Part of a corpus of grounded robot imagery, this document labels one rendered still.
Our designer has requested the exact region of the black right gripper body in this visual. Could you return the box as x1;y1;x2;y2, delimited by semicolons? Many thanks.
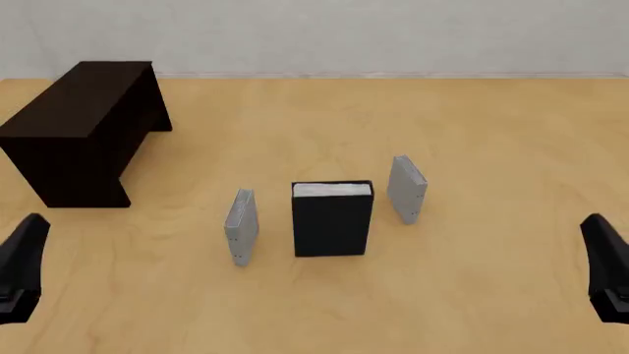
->
589;287;629;326

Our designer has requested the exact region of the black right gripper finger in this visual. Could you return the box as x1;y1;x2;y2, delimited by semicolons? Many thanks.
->
579;212;629;296

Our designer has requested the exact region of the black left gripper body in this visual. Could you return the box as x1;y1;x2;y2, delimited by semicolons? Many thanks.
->
0;289;43;325

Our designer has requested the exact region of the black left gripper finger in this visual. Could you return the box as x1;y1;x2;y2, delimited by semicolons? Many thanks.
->
0;212;51;296

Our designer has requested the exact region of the dark wooden cabinet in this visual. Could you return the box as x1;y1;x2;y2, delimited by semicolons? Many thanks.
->
0;60;174;209

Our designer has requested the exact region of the black book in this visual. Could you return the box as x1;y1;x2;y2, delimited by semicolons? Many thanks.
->
290;179;375;259

